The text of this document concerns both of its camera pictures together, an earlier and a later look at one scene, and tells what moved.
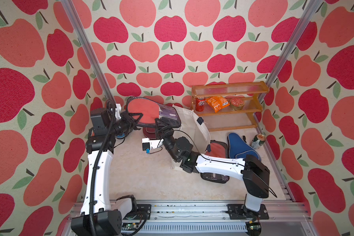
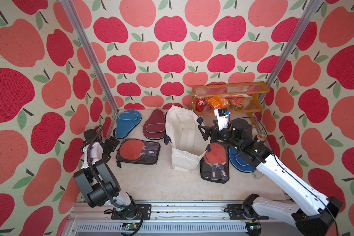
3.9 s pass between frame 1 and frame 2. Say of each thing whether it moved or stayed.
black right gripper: moved
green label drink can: stayed
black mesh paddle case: stayed
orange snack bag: stayed
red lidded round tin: stayed
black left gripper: moved
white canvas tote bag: moved
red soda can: stayed
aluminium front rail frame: stayed
